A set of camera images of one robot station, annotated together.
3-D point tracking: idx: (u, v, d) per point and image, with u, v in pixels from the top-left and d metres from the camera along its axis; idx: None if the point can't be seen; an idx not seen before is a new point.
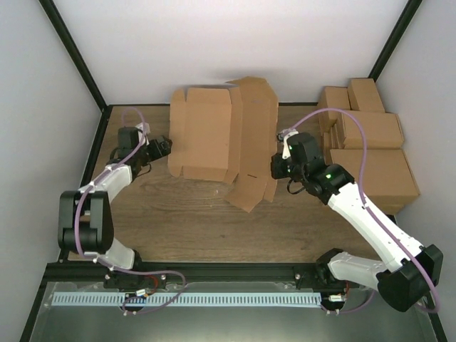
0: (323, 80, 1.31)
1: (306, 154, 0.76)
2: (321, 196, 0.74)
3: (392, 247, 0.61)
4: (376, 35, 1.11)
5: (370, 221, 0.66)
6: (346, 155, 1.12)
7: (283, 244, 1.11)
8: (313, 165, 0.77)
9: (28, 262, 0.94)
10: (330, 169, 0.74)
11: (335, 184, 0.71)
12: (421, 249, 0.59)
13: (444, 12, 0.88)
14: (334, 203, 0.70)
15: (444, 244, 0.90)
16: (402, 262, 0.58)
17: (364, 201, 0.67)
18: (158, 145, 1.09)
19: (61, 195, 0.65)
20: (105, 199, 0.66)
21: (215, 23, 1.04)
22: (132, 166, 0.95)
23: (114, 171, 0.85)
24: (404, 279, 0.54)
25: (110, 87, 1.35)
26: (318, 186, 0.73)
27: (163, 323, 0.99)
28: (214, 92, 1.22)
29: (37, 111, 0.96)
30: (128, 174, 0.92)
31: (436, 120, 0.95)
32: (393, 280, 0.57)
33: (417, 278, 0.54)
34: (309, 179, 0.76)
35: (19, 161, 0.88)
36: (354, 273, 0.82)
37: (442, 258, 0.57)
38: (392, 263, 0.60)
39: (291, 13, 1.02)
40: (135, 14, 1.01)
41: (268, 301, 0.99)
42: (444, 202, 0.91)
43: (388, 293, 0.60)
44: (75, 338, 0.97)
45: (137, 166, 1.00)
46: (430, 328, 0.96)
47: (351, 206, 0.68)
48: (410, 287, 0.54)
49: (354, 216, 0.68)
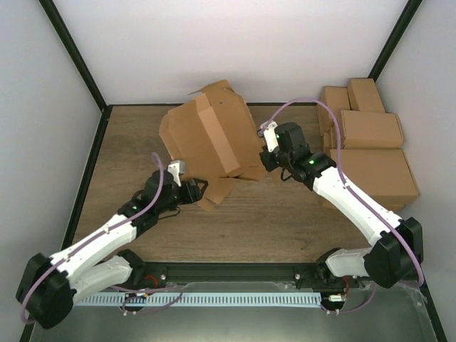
0: (323, 79, 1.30)
1: (293, 142, 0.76)
2: (306, 182, 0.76)
3: (372, 221, 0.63)
4: (376, 34, 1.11)
5: (351, 199, 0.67)
6: (370, 168, 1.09)
7: (283, 244, 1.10)
8: (298, 153, 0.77)
9: (28, 261, 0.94)
10: (315, 157, 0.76)
11: (318, 169, 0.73)
12: (400, 222, 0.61)
13: (444, 13, 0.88)
14: (318, 186, 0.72)
15: (442, 247, 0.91)
16: (382, 234, 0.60)
17: (345, 182, 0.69)
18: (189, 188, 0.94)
19: (32, 257, 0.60)
20: (59, 291, 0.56)
21: (214, 23, 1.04)
22: (142, 221, 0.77)
23: (111, 234, 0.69)
24: (384, 251, 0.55)
25: (110, 87, 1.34)
26: (303, 172, 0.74)
27: (164, 323, 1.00)
28: (183, 111, 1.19)
29: (38, 111, 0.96)
30: (132, 233, 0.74)
31: (436, 121, 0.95)
32: (376, 255, 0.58)
33: (397, 250, 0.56)
34: (294, 167, 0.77)
35: (20, 162, 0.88)
36: (350, 265, 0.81)
37: (421, 231, 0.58)
38: (372, 238, 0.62)
39: (290, 14, 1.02)
40: (135, 14, 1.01)
41: (268, 301, 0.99)
42: (444, 203, 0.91)
43: (375, 271, 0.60)
44: (75, 338, 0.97)
45: (150, 221, 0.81)
46: (430, 328, 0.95)
47: (333, 187, 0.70)
48: (390, 258, 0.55)
49: (338, 197, 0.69)
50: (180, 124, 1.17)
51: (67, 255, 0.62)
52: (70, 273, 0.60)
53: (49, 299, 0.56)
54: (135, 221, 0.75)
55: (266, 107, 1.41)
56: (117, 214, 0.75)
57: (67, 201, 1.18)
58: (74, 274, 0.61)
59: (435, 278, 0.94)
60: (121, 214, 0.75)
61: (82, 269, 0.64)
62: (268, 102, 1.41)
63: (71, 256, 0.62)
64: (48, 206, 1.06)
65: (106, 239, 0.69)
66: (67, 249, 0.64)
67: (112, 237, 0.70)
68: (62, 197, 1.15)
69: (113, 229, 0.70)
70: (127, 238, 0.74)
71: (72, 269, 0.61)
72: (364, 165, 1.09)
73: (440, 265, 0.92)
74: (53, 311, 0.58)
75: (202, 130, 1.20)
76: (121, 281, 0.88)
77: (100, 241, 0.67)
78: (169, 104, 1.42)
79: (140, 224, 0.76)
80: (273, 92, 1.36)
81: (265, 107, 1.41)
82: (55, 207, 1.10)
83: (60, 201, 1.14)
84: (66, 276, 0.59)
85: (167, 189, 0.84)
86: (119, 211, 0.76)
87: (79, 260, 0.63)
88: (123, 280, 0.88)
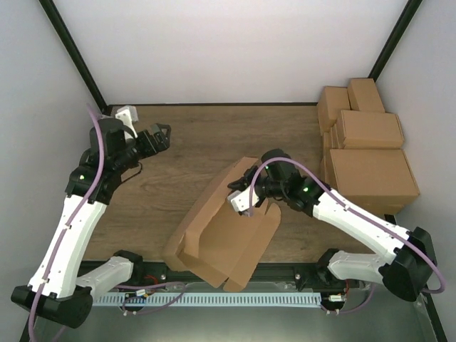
0: (324, 79, 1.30)
1: (284, 171, 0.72)
2: (303, 210, 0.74)
3: (382, 240, 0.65)
4: (377, 34, 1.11)
5: (356, 220, 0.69)
6: (379, 172, 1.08)
7: (283, 244, 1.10)
8: (291, 180, 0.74)
9: (28, 261, 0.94)
10: (308, 182, 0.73)
11: (314, 196, 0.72)
12: (408, 234, 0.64)
13: (444, 12, 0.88)
14: (319, 211, 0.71)
15: (444, 247, 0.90)
16: (396, 251, 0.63)
17: (345, 204, 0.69)
18: (151, 138, 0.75)
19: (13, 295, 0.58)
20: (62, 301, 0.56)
21: (214, 22, 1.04)
22: (103, 185, 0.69)
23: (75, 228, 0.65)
24: (402, 268, 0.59)
25: (110, 87, 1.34)
26: (299, 201, 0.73)
27: (164, 323, 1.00)
28: (203, 274, 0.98)
29: (38, 111, 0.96)
30: (98, 206, 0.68)
31: (437, 120, 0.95)
32: (395, 273, 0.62)
33: (412, 263, 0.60)
34: (289, 196, 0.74)
35: (20, 160, 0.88)
36: (355, 271, 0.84)
37: (429, 237, 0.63)
38: (387, 255, 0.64)
39: (290, 13, 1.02)
40: (135, 13, 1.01)
41: (268, 301, 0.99)
42: (445, 203, 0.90)
43: (396, 288, 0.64)
44: (76, 337, 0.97)
45: (112, 181, 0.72)
46: (430, 328, 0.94)
47: (334, 211, 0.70)
48: (409, 273, 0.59)
49: (340, 220, 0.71)
50: (216, 263, 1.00)
51: (43, 278, 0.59)
52: (58, 292, 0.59)
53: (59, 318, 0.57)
54: (93, 195, 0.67)
55: (266, 107, 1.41)
56: (68, 199, 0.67)
57: None
58: (62, 289, 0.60)
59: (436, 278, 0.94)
60: (73, 194, 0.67)
61: (70, 276, 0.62)
62: (268, 102, 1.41)
63: (48, 277, 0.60)
64: (48, 205, 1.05)
65: (71, 234, 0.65)
66: (41, 271, 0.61)
67: (75, 229, 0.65)
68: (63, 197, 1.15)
69: (73, 220, 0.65)
70: (96, 212, 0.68)
71: (58, 288, 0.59)
72: (363, 169, 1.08)
73: (440, 264, 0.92)
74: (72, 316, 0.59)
75: (224, 250, 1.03)
76: (125, 279, 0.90)
77: (68, 241, 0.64)
78: (169, 104, 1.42)
79: (101, 192, 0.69)
80: (273, 92, 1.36)
81: (266, 107, 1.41)
82: (55, 207, 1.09)
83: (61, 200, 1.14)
84: (56, 297, 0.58)
85: (117, 137, 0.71)
86: (70, 192, 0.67)
87: (58, 273, 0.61)
88: (127, 278, 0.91)
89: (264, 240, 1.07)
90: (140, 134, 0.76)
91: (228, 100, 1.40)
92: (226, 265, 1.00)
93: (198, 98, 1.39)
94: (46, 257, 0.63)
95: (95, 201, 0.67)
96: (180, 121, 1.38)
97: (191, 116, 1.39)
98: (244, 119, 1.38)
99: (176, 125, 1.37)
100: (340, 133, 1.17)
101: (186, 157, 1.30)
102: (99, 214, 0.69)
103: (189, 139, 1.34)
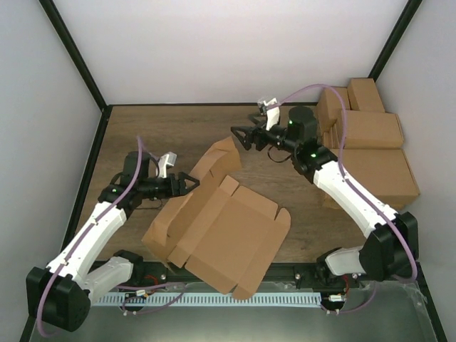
0: (324, 79, 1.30)
1: (305, 135, 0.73)
2: (306, 174, 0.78)
3: (368, 213, 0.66)
4: (377, 34, 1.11)
5: (350, 193, 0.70)
6: (378, 172, 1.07)
7: (283, 244, 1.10)
8: (306, 143, 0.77)
9: (28, 260, 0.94)
10: (318, 150, 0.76)
11: (319, 163, 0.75)
12: (395, 216, 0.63)
13: (444, 11, 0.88)
14: (318, 178, 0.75)
15: (444, 246, 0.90)
16: (376, 226, 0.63)
17: (344, 174, 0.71)
18: (175, 182, 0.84)
19: (28, 273, 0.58)
20: (74, 290, 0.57)
21: (214, 22, 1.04)
22: (128, 200, 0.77)
23: (101, 224, 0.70)
24: (377, 242, 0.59)
25: (110, 87, 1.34)
26: (304, 165, 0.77)
27: (164, 322, 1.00)
28: (204, 274, 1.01)
29: (38, 112, 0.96)
30: (122, 215, 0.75)
31: (437, 120, 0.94)
32: (371, 249, 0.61)
33: (388, 241, 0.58)
34: (297, 157, 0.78)
35: (18, 160, 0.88)
36: (347, 261, 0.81)
37: (416, 226, 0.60)
38: (367, 229, 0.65)
39: (289, 14, 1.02)
40: (133, 14, 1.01)
41: (268, 301, 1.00)
42: (445, 202, 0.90)
43: (369, 265, 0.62)
44: (75, 336, 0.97)
45: (135, 200, 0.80)
46: (430, 328, 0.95)
47: (332, 180, 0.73)
48: (382, 248, 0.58)
49: (335, 189, 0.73)
50: (219, 265, 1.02)
51: (63, 258, 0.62)
52: (74, 274, 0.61)
53: (66, 305, 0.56)
54: (120, 204, 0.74)
55: None
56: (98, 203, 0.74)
57: (67, 201, 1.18)
58: (78, 273, 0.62)
59: (437, 278, 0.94)
60: (103, 201, 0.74)
61: (83, 268, 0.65)
62: None
63: (68, 259, 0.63)
64: (48, 204, 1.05)
65: (97, 229, 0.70)
66: (61, 254, 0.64)
67: (101, 226, 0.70)
68: (62, 197, 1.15)
69: (101, 218, 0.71)
70: (117, 219, 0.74)
71: (74, 271, 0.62)
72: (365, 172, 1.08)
73: (442, 264, 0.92)
74: (75, 313, 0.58)
75: (228, 251, 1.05)
76: (125, 279, 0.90)
77: (91, 234, 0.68)
78: (169, 104, 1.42)
79: (126, 205, 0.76)
80: (272, 92, 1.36)
81: None
82: (54, 207, 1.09)
83: (60, 200, 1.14)
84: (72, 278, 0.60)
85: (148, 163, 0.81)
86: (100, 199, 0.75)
87: (78, 260, 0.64)
88: (127, 279, 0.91)
89: (269, 244, 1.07)
90: (169, 175, 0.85)
91: (228, 100, 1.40)
92: (231, 268, 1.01)
93: (198, 99, 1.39)
94: (68, 244, 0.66)
95: (122, 208, 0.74)
96: (180, 121, 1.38)
97: (191, 116, 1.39)
98: (244, 120, 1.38)
99: (176, 125, 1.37)
100: (339, 132, 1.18)
101: (186, 157, 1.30)
102: (117, 223, 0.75)
103: (189, 139, 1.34)
